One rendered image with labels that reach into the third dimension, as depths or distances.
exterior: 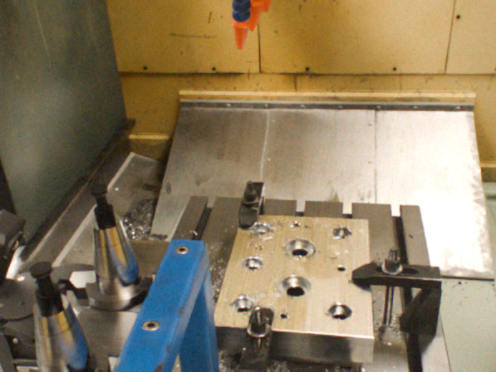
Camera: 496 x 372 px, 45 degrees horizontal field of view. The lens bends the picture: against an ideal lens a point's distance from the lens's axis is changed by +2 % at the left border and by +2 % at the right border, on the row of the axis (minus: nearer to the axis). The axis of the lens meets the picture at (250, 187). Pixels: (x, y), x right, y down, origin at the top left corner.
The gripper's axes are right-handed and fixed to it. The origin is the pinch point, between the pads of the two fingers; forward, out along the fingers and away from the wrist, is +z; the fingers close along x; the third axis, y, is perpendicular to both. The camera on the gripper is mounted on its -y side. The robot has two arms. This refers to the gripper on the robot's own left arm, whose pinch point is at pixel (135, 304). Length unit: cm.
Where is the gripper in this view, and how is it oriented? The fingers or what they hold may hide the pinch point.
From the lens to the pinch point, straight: 60.5
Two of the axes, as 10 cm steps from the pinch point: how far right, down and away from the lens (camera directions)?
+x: -1.5, 5.2, -8.4
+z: 9.9, 0.2, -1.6
